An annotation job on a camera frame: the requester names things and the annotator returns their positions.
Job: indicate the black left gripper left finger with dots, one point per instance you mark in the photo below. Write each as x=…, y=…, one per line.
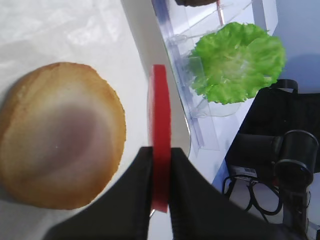
x=122, y=213

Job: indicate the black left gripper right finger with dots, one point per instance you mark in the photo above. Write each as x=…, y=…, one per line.
x=199, y=212

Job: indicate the red tomato slice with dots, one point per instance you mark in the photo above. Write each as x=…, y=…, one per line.
x=159, y=120

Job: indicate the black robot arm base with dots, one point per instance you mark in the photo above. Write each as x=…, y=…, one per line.
x=277, y=152

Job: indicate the large green lettuce leaf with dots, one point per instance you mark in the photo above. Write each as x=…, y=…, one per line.
x=236, y=62

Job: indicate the dark meat patty right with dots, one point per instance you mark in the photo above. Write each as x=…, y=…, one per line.
x=194, y=3

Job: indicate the bottom bun slice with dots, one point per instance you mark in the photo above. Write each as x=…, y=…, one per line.
x=62, y=136

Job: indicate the white metal tray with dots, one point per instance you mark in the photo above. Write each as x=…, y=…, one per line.
x=120, y=39

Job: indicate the clear acrylic right rack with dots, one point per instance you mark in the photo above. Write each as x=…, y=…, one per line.
x=181, y=27

